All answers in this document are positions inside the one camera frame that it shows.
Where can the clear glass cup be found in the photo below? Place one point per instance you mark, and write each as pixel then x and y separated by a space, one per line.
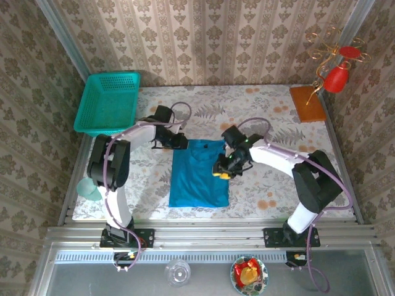
pixel 177 272

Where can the floral tablecloth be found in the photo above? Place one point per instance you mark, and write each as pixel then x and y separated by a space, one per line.
pixel 277 191

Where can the teal plastic basket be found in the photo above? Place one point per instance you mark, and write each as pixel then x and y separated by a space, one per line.
pixel 105 105

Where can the orange wooden board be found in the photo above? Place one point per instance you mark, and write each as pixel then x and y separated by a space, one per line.
pixel 308 105

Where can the pale teal round coaster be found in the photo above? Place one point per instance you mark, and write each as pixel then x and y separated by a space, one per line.
pixel 83 188
pixel 96 195

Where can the blue t-shirt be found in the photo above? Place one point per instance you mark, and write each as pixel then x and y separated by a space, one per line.
pixel 197 185

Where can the small black controller board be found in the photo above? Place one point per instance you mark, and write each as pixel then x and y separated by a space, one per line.
pixel 125 257
pixel 296 258

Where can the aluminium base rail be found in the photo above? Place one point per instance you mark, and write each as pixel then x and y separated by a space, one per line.
pixel 210 234

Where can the aluminium corner post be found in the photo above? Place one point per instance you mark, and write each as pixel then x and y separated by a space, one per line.
pixel 64 40
pixel 355 21

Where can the red wine glass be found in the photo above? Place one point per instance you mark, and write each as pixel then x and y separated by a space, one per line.
pixel 336 80

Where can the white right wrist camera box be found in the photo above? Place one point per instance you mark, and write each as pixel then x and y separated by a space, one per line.
pixel 228 151

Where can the patterned bowl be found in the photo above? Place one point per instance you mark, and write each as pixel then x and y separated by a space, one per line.
pixel 263 277

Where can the yellow wrapped candy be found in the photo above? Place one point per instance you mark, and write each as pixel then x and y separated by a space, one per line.
pixel 248 276

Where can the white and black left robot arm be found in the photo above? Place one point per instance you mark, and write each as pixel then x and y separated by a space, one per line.
pixel 114 160

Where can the red wrapped candy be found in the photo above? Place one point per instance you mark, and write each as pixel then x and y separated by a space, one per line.
pixel 242 266

